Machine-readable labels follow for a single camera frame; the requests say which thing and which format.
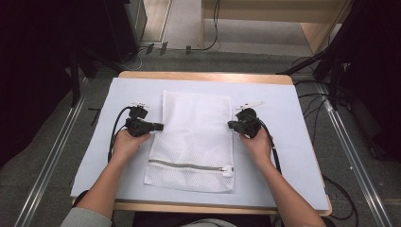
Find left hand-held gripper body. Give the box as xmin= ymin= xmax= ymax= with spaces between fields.
xmin=124 ymin=100 xmax=157 ymax=138

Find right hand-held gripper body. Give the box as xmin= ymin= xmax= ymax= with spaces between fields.
xmin=234 ymin=100 xmax=266 ymax=140

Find white mesh laundry bag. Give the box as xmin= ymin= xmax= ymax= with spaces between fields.
xmin=143 ymin=89 xmax=236 ymax=194

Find person's left hand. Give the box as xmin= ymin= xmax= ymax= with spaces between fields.
xmin=111 ymin=128 xmax=153 ymax=165

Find person's right hand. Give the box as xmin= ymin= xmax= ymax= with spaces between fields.
xmin=238 ymin=127 xmax=274 ymax=169

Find wooden table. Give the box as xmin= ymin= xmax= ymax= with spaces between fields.
xmin=71 ymin=70 xmax=333 ymax=217

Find pale blue table mat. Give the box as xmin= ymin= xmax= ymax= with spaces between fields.
xmin=69 ymin=77 xmax=331 ymax=212

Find black metal stand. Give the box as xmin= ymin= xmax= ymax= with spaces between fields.
xmin=64 ymin=46 xmax=127 ymax=108
xmin=277 ymin=44 xmax=351 ymax=112

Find black cabinet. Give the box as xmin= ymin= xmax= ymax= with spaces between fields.
xmin=103 ymin=0 xmax=148 ymax=64

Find person's dark and grey clothing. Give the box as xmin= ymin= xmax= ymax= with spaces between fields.
xmin=59 ymin=190 xmax=336 ymax=227

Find light wooden bench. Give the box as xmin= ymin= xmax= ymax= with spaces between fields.
xmin=200 ymin=0 xmax=352 ymax=55

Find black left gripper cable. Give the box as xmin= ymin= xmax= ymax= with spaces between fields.
xmin=107 ymin=105 xmax=133 ymax=164

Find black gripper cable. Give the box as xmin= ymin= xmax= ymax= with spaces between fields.
xmin=107 ymin=105 xmax=133 ymax=164
xmin=256 ymin=116 xmax=283 ymax=176

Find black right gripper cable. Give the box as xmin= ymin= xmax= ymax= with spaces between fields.
xmin=256 ymin=116 xmax=283 ymax=176

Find black floor cables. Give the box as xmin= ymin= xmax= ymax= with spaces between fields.
xmin=291 ymin=56 xmax=360 ymax=221

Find metal floor rail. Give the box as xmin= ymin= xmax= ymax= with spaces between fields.
xmin=13 ymin=78 xmax=91 ymax=227
xmin=317 ymin=82 xmax=394 ymax=227

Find black hanging cable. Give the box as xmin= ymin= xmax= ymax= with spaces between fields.
xmin=201 ymin=0 xmax=221 ymax=52

